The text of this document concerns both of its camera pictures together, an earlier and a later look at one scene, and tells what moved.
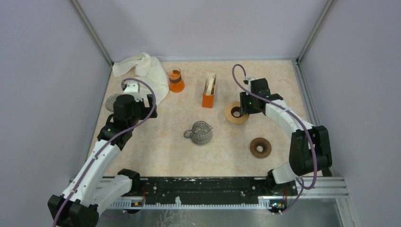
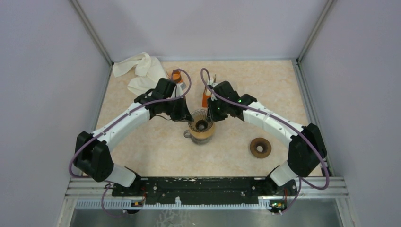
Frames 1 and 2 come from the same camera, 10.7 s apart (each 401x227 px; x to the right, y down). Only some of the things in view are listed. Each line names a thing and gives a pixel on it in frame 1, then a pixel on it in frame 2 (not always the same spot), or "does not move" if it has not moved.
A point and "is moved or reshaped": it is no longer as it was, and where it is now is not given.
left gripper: [146, 110] -> [184, 115]
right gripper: [244, 108] -> [211, 116]
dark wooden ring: [265, 145] does not move
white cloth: [147, 68] does not move
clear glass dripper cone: [109, 102] -> [200, 124]
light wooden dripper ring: [243, 119] is moved or reshaped
